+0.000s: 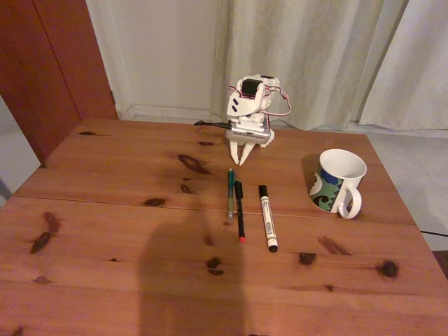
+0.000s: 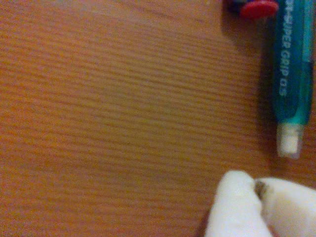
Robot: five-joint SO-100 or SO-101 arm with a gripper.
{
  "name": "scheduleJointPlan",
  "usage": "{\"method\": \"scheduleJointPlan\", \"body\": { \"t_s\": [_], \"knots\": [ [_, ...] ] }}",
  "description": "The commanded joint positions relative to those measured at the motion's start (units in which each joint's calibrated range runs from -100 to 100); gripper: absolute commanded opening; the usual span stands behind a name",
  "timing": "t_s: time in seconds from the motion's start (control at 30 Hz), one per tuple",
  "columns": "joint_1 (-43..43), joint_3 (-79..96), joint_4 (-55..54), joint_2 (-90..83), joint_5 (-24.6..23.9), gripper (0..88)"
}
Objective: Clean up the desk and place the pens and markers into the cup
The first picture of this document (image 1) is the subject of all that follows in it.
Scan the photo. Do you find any silver camera box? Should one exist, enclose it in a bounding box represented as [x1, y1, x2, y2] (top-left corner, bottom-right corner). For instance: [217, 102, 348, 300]
[225, 120, 275, 146]

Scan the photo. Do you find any white mug with green pattern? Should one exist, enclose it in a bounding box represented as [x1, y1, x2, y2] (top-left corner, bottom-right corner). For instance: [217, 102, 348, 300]
[308, 148, 368, 221]

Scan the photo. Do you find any red white servo wire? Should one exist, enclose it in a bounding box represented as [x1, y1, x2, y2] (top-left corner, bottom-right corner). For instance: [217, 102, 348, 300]
[260, 83, 293, 117]

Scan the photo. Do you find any white marker with black cap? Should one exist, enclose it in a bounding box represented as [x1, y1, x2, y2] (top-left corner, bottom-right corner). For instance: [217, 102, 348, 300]
[258, 185, 280, 253]

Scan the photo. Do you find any wide cream curtain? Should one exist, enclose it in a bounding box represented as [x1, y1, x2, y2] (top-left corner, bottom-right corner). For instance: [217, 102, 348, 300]
[209, 0, 409, 132]

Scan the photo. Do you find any green pen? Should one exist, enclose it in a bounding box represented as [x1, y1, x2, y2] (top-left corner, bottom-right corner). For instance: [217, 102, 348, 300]
[227, 168, 235, 223]

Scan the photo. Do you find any black pen with red end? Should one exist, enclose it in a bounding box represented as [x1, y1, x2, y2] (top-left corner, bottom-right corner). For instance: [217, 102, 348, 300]
[233, 181, 246, 243]

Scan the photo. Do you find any brown wooden door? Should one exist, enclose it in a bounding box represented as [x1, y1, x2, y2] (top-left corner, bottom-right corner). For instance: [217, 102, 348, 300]
[0, 0, 118, 169]

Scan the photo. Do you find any black camera cable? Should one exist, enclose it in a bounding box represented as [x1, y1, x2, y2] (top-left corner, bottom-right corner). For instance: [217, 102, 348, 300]
[193, 120, 232, 129]

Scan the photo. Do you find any narrow cream curtain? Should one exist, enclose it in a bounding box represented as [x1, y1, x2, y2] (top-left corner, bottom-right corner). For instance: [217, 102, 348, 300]
[356, 0, 448, 132]

